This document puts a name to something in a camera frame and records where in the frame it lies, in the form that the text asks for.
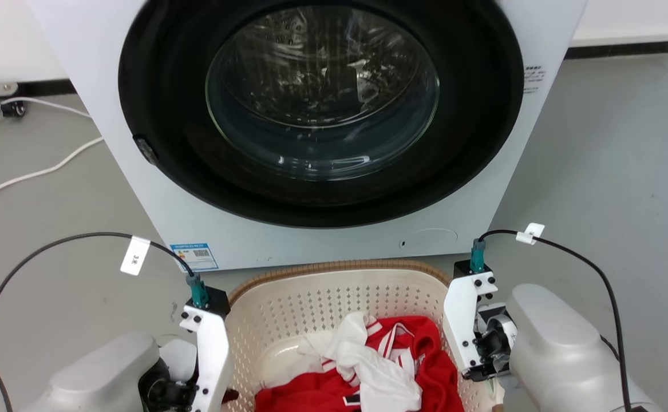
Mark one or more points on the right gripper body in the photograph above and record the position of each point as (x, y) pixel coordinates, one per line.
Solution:
(494, 343)

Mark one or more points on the black floor plug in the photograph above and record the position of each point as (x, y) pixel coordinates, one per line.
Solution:
(13, 108)

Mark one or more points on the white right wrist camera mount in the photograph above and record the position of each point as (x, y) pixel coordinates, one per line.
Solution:
(459, 320)

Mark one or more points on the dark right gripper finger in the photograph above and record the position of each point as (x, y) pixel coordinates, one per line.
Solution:
(474, 373)

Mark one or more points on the cream perforated laundry basket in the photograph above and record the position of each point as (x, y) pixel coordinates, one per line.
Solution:
(293, 309)

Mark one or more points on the white front-load washing machine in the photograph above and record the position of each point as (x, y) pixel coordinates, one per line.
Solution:
(162, 206)

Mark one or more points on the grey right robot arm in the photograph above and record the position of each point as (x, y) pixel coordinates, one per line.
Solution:
(562, 355)

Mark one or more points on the black round washer door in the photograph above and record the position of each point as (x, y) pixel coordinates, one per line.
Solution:
(471, 114)

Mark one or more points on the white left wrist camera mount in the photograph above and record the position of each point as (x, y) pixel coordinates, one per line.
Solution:
(213, 355)

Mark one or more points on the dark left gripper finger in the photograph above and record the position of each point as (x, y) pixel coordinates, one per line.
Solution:
(230, 396)

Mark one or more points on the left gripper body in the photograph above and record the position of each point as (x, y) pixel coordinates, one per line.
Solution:
(165, 392)

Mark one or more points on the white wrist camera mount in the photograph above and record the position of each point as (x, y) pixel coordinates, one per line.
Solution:
(459, 320)
(213, 355)

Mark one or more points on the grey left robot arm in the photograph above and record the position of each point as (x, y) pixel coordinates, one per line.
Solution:
(102, 372)

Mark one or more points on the blue energy label sticker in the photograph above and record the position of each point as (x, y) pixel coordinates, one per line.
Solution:
(194, 256)

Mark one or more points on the red garment with white stripes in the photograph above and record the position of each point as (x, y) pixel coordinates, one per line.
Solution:
(439, 375)

